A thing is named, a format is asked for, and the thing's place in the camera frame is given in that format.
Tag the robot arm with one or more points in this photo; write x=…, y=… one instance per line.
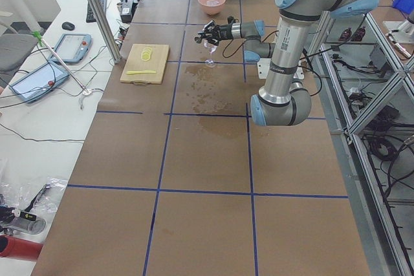
x=282, y=100

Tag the plastic bag with parts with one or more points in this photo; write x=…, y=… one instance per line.
x=28, y=206

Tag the clear wine glass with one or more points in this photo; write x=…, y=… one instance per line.
x=211, y=49

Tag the bamboo cutting board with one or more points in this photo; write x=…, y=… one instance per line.
x=159, y=57

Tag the steel double jigger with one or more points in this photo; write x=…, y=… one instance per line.
x=201, y=32

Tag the blue teach pendant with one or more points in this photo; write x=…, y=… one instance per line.
x=39, y=82
x=72, y=48

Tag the clear ice cubes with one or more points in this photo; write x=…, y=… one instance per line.
x=212, y=3

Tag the black computer mouse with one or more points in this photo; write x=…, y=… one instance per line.
x=68, y=26

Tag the black box device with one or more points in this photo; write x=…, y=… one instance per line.
x=128, y=8

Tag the pink bowl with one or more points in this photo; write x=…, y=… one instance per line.
x=212, y=7

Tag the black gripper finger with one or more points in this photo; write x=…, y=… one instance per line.
x=207, y=38
x=210, y=26

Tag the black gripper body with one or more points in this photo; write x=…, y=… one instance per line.
x=224, y=31

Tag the metal grabber stick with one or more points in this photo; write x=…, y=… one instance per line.
x=85, y=90

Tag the grey office chair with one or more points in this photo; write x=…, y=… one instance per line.
x=15, y=48

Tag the red cylinder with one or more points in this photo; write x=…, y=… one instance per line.
x=20, y=249

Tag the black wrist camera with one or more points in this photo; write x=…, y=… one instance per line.
x=231, y=20

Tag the aluminium frame post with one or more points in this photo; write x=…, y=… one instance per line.
x=105, y=30

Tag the yellow plastic knife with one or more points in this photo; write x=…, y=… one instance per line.
x=135, y=72

